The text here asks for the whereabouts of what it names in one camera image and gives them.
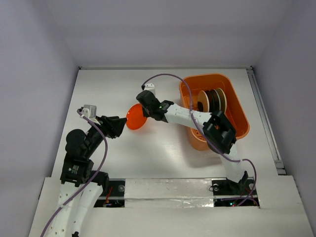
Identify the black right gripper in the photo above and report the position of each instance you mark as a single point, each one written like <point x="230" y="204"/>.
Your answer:
<point x="147" y="104"/>

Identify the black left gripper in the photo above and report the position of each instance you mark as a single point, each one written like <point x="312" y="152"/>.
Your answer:
<point x="112" y="125"/>

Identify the orange plate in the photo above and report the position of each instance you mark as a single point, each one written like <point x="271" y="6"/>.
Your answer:
<point x="135" y="117"/>

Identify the cream plate with black motif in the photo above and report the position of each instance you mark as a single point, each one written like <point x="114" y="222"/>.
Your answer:
<point x="202" y="102"/>

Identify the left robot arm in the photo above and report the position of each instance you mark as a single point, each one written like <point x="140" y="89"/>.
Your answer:
<point x="81" y="186"/>

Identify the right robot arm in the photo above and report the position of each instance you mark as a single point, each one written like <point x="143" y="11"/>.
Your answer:
<point x="215" y="127"/>

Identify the orange plastic dish rack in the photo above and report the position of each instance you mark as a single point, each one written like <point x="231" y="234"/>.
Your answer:
<point x="234" y="111"/>

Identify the dark brown plate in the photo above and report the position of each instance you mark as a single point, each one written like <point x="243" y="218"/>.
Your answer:
<point x="214" y="101"/>

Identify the blue patterned plate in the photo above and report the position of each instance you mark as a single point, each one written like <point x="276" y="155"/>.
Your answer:
<point x="219" y="97"/>

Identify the silver taped front bar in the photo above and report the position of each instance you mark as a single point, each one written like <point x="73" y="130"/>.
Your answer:
<point x="168" y="193"/>

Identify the white plate with red marks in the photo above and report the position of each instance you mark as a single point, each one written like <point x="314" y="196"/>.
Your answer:
<point x="223" y="98"/>

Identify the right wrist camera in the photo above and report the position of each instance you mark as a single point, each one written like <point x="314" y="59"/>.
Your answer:
<point x="150" y="87"/>

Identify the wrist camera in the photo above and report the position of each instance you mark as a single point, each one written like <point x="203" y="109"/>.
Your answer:
<point x="150" y="87"/>
<point x="89" y="111"/>

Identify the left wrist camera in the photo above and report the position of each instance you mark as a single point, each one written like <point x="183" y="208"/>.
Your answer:
<point x="89" y="111"/>

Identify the aluminium side rail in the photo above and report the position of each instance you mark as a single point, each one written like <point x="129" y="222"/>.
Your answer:
<point x="266" y="123"/>

